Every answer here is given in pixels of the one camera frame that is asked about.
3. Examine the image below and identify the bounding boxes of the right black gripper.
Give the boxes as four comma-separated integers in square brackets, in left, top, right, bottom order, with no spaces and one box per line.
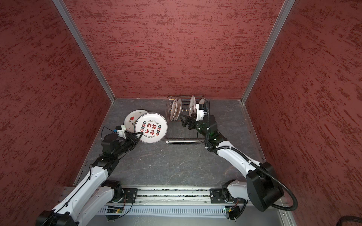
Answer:
[179,112,209,138]

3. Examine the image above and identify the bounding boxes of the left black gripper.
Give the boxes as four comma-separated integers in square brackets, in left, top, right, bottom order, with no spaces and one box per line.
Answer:
[114,131,143,157]

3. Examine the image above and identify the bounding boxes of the floral pattern white plate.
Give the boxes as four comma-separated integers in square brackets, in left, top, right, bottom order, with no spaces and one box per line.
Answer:
[189,95,196,116]

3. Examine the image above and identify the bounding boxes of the strawberry pattern white plate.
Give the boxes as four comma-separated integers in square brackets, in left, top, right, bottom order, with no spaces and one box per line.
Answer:
[124,109,148,133]

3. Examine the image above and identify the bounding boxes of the red character text plate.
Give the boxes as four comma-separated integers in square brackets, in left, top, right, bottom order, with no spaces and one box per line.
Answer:
[134,113,168,144]

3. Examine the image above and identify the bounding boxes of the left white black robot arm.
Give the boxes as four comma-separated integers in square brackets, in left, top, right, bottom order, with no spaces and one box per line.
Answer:
[35,132,143,226]

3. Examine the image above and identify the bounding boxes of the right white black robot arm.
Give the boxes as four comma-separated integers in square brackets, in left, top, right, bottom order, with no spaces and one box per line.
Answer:
[181,115,284,211]

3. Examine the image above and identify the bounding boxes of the orange sunburst plate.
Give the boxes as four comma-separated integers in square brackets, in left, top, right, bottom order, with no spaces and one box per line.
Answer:
[170,98,178,121]

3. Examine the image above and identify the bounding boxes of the left small circuit board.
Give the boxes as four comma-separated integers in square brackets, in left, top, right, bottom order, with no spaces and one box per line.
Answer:
[107,206,124,214]

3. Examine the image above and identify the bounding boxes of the small circuit board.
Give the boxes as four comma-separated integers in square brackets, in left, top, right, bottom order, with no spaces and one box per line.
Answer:
[107,206,124,214]
[223,206,240,217]

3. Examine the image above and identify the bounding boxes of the right small circuit board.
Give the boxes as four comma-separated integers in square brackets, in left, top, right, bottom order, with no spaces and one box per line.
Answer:
[223,206,240,217]

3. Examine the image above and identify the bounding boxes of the left corner aluminium profile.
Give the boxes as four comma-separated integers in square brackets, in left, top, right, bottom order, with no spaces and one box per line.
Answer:
[52,0,116,104]

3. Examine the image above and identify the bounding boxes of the corner aluminium profile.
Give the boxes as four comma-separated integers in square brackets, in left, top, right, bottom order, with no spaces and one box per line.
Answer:
[241,0,295,105]
[52,0,116,104]

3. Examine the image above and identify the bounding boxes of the right corner aluminium profile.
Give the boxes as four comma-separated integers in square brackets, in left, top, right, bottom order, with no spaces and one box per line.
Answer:
[241,0,295,105]

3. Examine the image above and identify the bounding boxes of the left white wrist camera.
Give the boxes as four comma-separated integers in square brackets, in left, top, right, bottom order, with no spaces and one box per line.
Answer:
[115,125,126,139]

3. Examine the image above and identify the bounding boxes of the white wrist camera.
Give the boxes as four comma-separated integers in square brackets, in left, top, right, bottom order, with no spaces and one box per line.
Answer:
[196,102,206,121]
[115,125,126,139]

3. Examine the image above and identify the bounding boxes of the metal wire dish rack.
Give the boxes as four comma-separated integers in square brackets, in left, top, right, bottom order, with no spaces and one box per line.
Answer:
[164,95,202,145]

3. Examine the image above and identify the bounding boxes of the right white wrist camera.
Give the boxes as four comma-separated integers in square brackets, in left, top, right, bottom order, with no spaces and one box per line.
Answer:
[196,102,206,121]

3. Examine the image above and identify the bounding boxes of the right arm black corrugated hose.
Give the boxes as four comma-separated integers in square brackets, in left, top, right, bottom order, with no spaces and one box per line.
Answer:
[203,98,299,212]

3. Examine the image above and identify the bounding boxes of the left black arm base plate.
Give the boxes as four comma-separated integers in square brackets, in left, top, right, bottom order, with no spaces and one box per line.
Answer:
[111,188,138,204]

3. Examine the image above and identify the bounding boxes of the aluminium mounting rail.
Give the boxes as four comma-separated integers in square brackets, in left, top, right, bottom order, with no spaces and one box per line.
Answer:
[56,186,288,206]

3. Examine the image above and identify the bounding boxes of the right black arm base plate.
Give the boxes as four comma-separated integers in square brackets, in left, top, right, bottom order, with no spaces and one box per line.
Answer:
[209,188,246,204]

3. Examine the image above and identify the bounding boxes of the white slotted cable duct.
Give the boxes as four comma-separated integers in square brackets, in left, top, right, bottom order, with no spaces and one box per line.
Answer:
[96,205,226,218]

